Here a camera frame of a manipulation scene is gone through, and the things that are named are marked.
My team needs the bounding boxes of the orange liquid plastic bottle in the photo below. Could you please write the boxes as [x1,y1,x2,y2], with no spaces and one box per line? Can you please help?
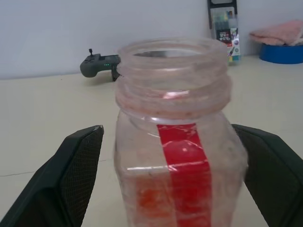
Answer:
[113,37,248,227]

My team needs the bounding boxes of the pink towel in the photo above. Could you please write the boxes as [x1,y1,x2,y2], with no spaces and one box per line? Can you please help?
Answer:
[249,19,303,46]

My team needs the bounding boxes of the grey remote controller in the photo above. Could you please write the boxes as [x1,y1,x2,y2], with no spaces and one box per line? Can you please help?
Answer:
[80,48,123,82]

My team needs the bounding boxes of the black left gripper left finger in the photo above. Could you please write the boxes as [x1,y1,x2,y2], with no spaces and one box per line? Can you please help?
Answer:
[0,124,105,227]

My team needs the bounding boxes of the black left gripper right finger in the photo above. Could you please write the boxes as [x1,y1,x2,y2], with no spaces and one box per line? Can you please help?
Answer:
[232,124,303,227]

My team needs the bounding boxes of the marker pen pack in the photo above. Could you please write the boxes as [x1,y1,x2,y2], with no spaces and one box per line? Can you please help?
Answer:
[207,0,243,67]

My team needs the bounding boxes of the blue tape roll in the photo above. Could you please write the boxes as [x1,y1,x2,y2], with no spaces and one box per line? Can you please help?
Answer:
[258,43,303,65]

